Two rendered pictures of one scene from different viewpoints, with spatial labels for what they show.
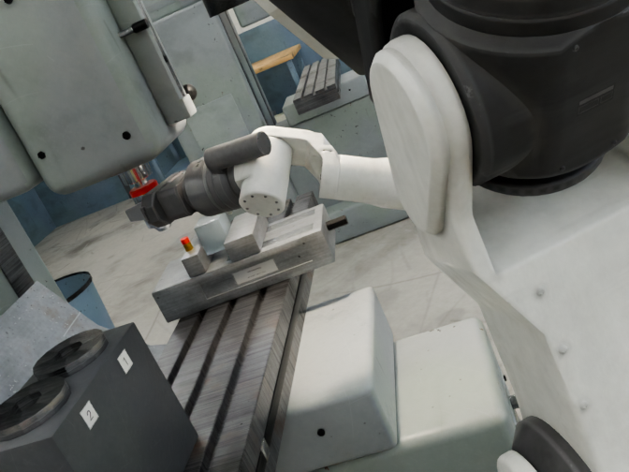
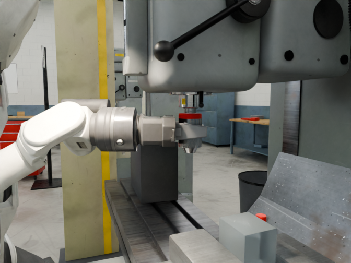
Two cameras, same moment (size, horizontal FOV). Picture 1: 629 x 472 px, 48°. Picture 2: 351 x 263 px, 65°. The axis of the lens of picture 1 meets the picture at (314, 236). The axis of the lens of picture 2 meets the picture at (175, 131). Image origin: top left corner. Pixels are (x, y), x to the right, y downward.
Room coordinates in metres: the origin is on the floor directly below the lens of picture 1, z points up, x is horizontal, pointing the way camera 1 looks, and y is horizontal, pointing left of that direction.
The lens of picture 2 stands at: (1.55, -0.11, 1.29)
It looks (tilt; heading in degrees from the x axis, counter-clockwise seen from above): 6 degrees down; 146
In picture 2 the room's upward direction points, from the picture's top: straight up
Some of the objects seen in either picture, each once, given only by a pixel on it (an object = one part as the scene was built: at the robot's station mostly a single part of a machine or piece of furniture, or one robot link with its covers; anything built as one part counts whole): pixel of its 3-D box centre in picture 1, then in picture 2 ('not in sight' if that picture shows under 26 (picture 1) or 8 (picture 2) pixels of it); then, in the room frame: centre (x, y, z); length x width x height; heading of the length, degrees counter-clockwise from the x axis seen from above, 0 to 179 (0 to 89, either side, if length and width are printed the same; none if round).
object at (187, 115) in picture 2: (143, 187); (190, 115); (1.11, 0.22, 1.26); 0.05 x 0.05 x 0.01
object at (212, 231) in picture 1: (215, 231); (246, 242); (1.30, 0.17, 1.10); 0.06 x 0.05 x 0.06; 169
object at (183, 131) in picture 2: not in sight; (190, 131); (1.14, 0.20, 1.23); 0.06 x 0.02 x 0.03; 58
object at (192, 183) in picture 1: (195, 192); (144, 131); (1.06, 0.14, 1.23); 0.13 x 0.12 x 0.10; 148
